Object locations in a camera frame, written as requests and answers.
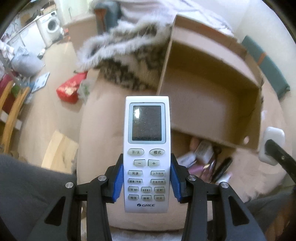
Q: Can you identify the white paper booklet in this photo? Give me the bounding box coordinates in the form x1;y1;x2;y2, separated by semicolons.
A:
32;72;50;93

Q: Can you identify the teal armchair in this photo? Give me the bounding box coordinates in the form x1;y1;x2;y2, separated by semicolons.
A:
93;1;121;35

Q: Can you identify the fluffy black-white throw blanket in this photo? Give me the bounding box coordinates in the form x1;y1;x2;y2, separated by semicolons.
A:
77;19;172;91

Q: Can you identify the wooden chair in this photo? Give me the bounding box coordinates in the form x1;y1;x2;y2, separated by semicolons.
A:
1;81;30;154

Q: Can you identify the open cardboard box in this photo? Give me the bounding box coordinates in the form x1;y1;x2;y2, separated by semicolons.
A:
158;15;263;151

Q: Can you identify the white washing machine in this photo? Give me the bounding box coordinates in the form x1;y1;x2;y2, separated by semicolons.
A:
36;10;61;48

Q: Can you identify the teal cushion with orange stripe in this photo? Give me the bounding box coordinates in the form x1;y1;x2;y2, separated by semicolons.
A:
241;36;290;99

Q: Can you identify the grey plastic bag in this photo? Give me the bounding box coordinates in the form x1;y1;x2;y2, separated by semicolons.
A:
11;46;44;77

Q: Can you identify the white Gree remote control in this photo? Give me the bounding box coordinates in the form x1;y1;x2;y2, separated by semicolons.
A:
123;95;171;213

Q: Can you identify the red gift box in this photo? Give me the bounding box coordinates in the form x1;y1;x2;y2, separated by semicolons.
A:
56;72;87;104

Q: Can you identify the black flashlight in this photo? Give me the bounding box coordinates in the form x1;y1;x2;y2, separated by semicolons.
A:
211;157;233;183

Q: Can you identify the white power adapter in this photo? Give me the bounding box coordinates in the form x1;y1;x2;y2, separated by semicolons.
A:
258;126;285;166

